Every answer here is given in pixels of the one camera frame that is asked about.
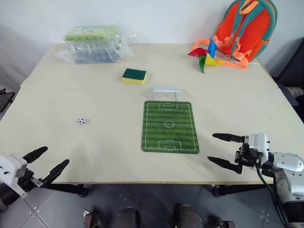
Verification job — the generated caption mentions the clear plastic bag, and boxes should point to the clear plastic bag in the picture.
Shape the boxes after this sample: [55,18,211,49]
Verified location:
[54,23,138,65]

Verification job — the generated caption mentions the green soccer field mat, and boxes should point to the green soccer field mat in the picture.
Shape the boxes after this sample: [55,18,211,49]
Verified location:
[141,101,200,153]

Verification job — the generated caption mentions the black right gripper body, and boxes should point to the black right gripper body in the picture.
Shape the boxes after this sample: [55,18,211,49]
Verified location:
[234,135,262,171]

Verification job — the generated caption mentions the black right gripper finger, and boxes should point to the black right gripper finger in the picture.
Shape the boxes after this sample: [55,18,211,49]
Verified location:
[207,155,243,175]
[212,133,246,144]

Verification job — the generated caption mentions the black stand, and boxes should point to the black stand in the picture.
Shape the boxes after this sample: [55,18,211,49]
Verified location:
[0,88,16,114]

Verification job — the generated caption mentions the colourful paper pinwheel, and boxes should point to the colourful paper pinwheel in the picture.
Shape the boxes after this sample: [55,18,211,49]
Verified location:
[187,38,226,75]

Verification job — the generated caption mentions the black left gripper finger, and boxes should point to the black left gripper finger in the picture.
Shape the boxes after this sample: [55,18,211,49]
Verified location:
[22,146,48,164]
[40,159,70,188]

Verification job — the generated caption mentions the yellow green sponge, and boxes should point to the yellow green sponge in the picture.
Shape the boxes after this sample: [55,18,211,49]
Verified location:
[122,68,148,85]

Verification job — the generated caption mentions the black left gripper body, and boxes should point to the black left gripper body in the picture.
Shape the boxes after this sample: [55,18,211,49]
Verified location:
[17,169,45,193]

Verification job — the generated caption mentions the black table leg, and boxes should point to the black table leg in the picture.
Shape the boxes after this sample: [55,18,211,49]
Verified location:
[209,183,269,198]

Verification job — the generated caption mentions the dark rounded shape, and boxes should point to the dark rounded shape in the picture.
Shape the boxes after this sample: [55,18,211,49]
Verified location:
[115,207,141,228]
[174,204,202,228]

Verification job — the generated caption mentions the green sponge pack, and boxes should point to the green sponge pack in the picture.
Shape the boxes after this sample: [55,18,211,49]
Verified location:
[64,25,118,41]

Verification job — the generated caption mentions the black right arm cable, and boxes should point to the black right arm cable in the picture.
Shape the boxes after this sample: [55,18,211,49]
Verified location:
[256,163,294,228]

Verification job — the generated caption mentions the orange teal backpack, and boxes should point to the orange teal backpack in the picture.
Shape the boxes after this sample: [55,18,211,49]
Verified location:
[193,0,279,69]

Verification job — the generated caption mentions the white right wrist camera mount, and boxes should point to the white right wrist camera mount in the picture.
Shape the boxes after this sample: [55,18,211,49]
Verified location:
[247,133,274,172]

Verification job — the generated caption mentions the small reddish brown block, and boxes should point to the small reddish brown block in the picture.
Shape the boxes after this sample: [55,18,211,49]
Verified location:
[83,208,99,228]

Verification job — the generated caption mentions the small white goal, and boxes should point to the small white goal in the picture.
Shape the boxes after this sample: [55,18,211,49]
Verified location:
[152,86,181,101]

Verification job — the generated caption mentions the black furniture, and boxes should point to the black furniture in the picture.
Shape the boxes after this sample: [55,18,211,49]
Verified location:
[273,37,304,107]

